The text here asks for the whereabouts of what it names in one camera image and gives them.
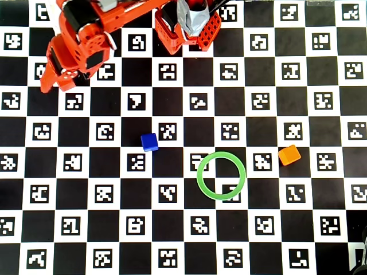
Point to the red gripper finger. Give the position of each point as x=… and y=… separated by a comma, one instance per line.
x=48, y=81
x=68, y=74

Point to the blue cube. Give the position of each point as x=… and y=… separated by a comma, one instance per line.
x=149, y=141

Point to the orange cube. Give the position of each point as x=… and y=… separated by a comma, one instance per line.
x=289, y=155

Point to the red robot arm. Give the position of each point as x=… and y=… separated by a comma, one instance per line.
x=129, y=14

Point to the black white marker checkerboard mat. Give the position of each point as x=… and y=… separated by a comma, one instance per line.
x=114, y=172

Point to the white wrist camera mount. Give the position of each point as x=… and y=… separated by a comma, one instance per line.
x=111, y=43

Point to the silver duct tape wad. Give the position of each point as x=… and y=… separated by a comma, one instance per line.
x=193, y=20

